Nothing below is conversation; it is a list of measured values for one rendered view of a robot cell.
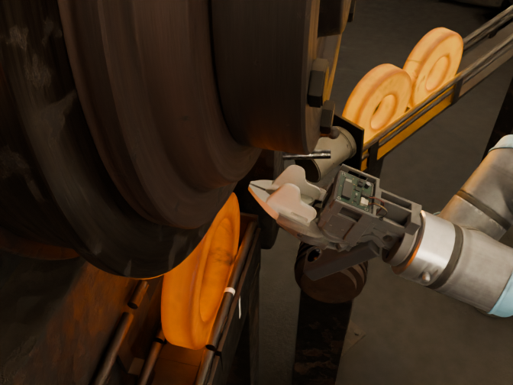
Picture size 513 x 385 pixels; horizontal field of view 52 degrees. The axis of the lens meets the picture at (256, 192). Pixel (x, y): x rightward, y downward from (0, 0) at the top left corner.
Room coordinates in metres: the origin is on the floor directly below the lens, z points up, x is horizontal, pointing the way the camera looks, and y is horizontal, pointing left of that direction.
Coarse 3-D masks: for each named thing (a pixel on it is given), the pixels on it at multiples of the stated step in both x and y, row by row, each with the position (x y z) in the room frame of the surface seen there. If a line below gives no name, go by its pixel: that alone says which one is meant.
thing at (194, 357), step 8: (168, 344) 0.34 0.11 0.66; (160, 352) 0.33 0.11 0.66; (168, 352) 0.33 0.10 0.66; (176, 352) 0.33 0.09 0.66; (184, 352) 0.33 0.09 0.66; (192, 352) 0.33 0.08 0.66; (200, 352) 0.33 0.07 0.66; (176, 360) 0.32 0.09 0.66; (184, 360) 0.32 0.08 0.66; (192, 360) 0.32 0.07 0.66; (200, 360) 0.32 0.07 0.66
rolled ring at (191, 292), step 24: (216, 216) 0.39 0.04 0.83; (216, 240) 0.44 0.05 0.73; (192, 264) 0.33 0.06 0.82; (216, 264) 0.42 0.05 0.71; (168, 288) 0.32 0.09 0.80; (192, 288) 0.31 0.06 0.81; (216, 288) 0.40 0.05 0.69; (168, 312) 0.30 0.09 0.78; (192, 312) 0.31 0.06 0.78; (216, 312) 0.36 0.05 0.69; (168, 336) 0.30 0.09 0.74; (192, 336) 0.30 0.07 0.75
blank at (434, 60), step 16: (432, 32) 0.87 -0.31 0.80; (448, 32) 0.87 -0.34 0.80; (416, 48) 0.85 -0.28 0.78; (432, 48) 0.84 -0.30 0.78; (448, 48) 0.87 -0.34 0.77; (416, 64) 0.83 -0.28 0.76; (432, 64) 0.84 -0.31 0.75; (448, 64) 0.88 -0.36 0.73; (416, 80) 0.81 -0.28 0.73; (432, 80) 0.88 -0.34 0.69; (448, 80) 0.89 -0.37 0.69; (416, 96) 0.82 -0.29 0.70
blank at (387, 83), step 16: (384, 64) 0.79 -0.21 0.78; (368, 80) 0.75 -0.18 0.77; (384, 80) 0.75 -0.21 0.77; (400, 80) 0.78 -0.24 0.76; (352, 96) 0.74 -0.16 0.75; (368, 96) 0.73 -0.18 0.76; (384, 96) 0.75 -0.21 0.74; (400, 96) 0.79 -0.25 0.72; (352, 112) 0.72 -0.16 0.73; (368, 112) 0.73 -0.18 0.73; (384, 112) 0.79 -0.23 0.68; (400, 112) 0.79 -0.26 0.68; (368, 128) 0.73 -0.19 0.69
